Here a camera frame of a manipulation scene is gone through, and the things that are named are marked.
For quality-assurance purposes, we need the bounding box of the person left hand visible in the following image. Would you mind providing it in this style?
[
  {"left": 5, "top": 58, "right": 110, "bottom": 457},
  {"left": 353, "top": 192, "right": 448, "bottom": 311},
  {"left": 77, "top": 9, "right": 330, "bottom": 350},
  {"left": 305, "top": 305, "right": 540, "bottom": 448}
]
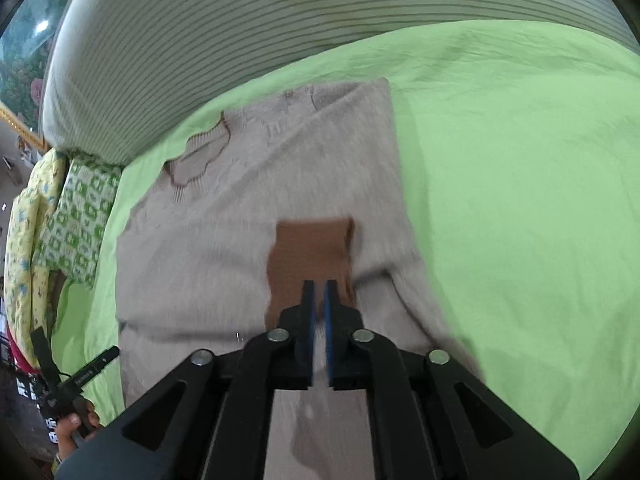
[{"left": 55, "top": 400, "right": 103, "bottom": 465}]

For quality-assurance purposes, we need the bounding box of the yellow cartoon print quilt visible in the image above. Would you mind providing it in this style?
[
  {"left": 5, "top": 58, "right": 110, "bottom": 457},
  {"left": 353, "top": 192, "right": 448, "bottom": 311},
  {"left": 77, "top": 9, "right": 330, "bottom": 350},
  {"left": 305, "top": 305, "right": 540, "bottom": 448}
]
[{"left": 3, "top": 150, "right": 67, "bottom": 373}]

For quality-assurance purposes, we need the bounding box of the green white patterned pillow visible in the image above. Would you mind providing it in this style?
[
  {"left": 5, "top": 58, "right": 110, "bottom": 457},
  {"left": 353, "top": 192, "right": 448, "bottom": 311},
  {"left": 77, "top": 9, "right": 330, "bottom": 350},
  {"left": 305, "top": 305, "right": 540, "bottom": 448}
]
[{"left": 34, "top": 155, "right": 122, "bottom": 287}]

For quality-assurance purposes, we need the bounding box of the green bed sheet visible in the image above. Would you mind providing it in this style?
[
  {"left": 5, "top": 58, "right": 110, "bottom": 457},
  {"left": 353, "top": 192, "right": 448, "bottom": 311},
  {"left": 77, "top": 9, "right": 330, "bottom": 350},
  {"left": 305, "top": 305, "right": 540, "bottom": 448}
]
[{"left": 53, "top": 21, "right": 639, "bottom": 478}]

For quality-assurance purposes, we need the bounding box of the grey striped large pillow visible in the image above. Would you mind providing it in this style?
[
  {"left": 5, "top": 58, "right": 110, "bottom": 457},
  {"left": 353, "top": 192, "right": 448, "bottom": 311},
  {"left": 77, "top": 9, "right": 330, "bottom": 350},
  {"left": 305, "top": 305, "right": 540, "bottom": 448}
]
[{"left": 39, "top": 0, "right": 639, "bottom": 165}]

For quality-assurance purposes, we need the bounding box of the gold framed landscape painting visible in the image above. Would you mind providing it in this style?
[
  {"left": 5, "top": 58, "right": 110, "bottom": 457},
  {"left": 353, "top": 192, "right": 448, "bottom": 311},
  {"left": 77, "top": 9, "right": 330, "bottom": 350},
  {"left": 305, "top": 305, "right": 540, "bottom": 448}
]
[{"left": 1, "top": 0, "right": 70, "bottom": 152}]

